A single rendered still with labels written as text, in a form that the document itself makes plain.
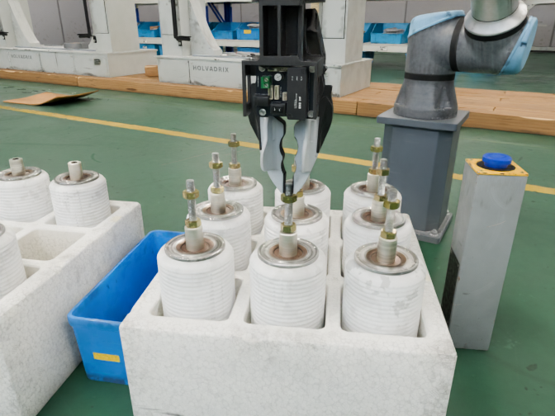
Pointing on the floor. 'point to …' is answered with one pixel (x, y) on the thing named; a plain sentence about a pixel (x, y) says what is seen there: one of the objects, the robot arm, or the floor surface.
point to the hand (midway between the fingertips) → (289, 179)
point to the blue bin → (115, 309)
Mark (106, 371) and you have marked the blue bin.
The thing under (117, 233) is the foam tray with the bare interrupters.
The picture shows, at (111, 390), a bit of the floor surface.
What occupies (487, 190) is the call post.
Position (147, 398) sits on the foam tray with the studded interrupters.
